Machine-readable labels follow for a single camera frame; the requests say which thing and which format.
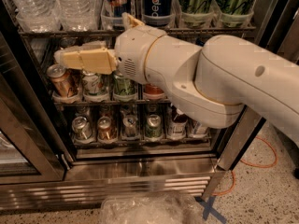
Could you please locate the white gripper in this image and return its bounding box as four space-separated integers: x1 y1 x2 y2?
54 12 166 84

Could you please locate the red coca-cola can left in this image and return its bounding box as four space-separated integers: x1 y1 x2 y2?
144 84 164 95

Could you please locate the glass fridge door left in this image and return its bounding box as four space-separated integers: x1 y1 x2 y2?
0 35 64 185

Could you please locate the silver can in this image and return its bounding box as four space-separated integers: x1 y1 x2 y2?
122 115 137 137
72 116 93 140

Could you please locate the tea bottle left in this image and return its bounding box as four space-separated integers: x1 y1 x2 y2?
167 105 188 139

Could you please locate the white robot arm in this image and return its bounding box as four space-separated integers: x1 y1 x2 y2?
54 14 299 144

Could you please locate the green can bottom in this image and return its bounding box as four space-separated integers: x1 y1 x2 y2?
145 114 162 138

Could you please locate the orange cable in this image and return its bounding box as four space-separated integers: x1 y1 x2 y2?
212 135 278 197

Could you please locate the green drink can left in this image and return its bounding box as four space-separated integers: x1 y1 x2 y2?
178 0 213 28

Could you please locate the white green can front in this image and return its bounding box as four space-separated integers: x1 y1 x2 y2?
82 70 105 95

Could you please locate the red bull can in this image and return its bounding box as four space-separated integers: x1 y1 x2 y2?
105 0 131 30

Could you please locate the tea bottle right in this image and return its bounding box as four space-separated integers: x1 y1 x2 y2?
190 119 208 135

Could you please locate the silver can bottom left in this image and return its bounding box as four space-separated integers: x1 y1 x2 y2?
72 116 93 140

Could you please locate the gold can front left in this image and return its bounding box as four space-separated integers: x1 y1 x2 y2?
47 64 78 98

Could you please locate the fridge door right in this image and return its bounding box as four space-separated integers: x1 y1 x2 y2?
218 0 299 171

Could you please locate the orange can bottom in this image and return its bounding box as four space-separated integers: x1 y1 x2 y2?
97 116 117 142

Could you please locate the clear plastic bag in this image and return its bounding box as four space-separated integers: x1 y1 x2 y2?
99 191 203 224

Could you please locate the silver can bottom middle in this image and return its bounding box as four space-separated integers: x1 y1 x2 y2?
122 115 137 137

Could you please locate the tea bottle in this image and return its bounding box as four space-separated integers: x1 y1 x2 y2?
190 119 208 135
167 105 188 139

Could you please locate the steel refrigerator body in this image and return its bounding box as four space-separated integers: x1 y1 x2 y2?
0 0 299 212

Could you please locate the clear water bottle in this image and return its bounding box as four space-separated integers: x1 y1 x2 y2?
13 0 61 33
58 0 101 32

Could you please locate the blue tape cross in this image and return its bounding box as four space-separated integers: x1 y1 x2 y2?
195 196 227 224

